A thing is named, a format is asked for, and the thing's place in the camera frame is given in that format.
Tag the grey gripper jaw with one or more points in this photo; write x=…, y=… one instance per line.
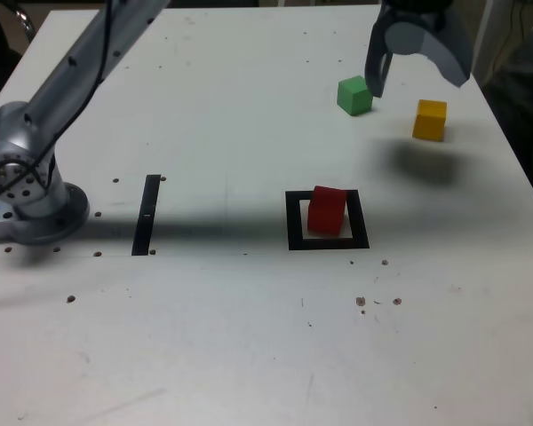
x=374, y=66
x=453, y=53

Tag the yellow cube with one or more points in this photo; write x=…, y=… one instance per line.
x=428, y=122

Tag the black tape square outline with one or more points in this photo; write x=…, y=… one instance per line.
x=293, y=222

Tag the black tape strip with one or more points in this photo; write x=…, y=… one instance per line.
x=145, y=213

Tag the chrome chair tube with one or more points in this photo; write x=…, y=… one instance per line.
x=26, y=20

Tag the red cube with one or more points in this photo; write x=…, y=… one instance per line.
x=324, y=215

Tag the green cube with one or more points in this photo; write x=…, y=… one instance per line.
x=353, y=97

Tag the white post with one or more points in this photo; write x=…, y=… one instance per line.
x=480, y=35

